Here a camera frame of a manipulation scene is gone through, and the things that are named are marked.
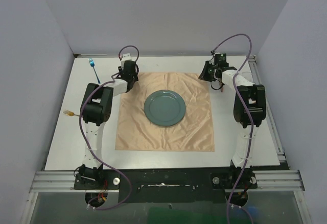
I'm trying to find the blue fork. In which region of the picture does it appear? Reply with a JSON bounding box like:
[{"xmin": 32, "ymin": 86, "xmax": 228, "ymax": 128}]
[{"xmin": 88, "ymin": 58, "xmax": 101, "ymax": 84}]

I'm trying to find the teal round plate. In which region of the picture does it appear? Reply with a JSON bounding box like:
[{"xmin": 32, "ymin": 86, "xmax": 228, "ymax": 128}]
[{"xmin": 144, "ymin": 90, "xmax": 186, "ymax": 127}]

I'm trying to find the peach satin cloth napkin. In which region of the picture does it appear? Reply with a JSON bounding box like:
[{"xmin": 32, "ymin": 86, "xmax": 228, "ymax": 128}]
[{"xmin": 115, "ymin": 72, "xmax": 215, "ymax": 152}]

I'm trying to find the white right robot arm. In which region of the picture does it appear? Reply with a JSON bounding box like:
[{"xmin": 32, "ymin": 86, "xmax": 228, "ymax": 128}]
[{"xmin": 198, "ymin": 53, "xmax": 266, "ymax": 168}]

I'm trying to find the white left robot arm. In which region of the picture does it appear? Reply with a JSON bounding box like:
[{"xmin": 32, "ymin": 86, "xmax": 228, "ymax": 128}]
[{"xmin": 79, "ymin": 60, "xmax": 139, "ymax": 189}]

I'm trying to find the clear drinking glass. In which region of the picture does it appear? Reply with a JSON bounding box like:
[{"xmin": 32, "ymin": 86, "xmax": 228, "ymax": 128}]
[{"xmin": 241, "ymin": 72, "xmax": 255, "ymax": 82}]

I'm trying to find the gold fork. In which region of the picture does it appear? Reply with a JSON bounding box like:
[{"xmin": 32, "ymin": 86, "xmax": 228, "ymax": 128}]
[{"xmin": 63, "ymin": 109, "xmax": 80, "ymax": 117}]

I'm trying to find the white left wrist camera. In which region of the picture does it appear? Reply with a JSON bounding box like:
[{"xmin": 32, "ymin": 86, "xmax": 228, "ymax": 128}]
[{"xmin": 121, "ymin": 53, "xmax": 132, "ymax": 61}]

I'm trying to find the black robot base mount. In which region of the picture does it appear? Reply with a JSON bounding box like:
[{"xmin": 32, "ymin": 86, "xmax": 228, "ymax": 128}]
[{"xmin": 74, "ymin": 167, "xmax": 258, "ymax": 207}]

